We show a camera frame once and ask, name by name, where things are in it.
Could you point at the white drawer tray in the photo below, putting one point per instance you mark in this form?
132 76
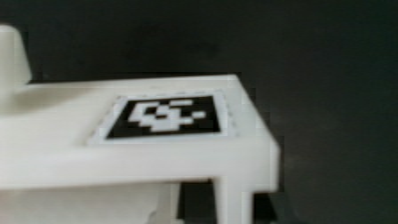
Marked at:
109 142

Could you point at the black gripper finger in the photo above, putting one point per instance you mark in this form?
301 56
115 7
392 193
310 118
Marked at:
273 212

